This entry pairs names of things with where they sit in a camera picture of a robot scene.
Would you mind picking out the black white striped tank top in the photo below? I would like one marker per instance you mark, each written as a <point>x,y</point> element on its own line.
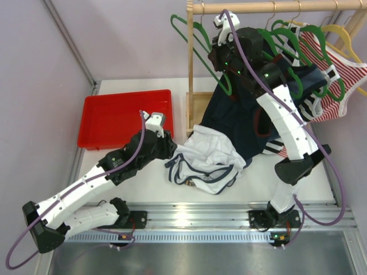
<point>309,105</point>

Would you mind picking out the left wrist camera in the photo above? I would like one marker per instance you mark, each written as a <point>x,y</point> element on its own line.
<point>154,122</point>

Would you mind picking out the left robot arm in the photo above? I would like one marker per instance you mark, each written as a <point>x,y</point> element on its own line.
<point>54,220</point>

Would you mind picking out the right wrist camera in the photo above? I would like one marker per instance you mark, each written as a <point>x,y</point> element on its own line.
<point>222,24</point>

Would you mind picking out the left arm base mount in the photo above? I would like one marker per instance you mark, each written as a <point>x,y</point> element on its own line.
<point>135,220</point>

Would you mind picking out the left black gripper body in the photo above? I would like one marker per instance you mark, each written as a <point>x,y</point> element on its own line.
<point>168,144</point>

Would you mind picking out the yellow hanger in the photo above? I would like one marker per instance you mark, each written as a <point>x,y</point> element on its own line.
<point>341,33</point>

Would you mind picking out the red white striped tank top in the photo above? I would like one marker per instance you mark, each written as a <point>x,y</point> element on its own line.
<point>332,109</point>

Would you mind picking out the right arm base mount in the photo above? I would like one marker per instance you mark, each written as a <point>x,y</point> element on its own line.
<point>264,219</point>

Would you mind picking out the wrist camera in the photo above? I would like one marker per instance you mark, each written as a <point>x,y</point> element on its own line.
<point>222,24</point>
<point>154,122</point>

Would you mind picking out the blue grey tank top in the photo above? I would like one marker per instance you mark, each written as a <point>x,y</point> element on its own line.
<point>311,77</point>

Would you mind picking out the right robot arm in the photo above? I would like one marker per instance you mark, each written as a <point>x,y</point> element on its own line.
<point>265,79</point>

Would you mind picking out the green hanger with blue top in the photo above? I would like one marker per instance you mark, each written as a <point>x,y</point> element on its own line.
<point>288,49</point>

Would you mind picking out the green hanger with navy top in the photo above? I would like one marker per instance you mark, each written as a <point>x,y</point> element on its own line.
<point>269,40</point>

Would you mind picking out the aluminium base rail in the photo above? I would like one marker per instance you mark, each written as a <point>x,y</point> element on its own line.
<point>213,224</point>

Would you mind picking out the wooden clothes rack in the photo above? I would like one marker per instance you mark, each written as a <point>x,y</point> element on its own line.
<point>196,101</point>

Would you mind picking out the red plastic tray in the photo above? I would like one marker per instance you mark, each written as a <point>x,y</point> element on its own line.
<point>109,121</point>

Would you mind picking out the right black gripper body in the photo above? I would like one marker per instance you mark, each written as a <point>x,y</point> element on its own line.
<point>224,58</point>

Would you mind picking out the white printed tank top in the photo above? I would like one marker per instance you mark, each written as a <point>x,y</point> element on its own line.
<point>207,161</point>

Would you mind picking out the navy maroon-trimmed tank top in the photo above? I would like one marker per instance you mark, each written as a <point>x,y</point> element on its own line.
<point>234,112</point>

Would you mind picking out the green hanger with striped top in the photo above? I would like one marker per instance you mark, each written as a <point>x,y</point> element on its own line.
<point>331,72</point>

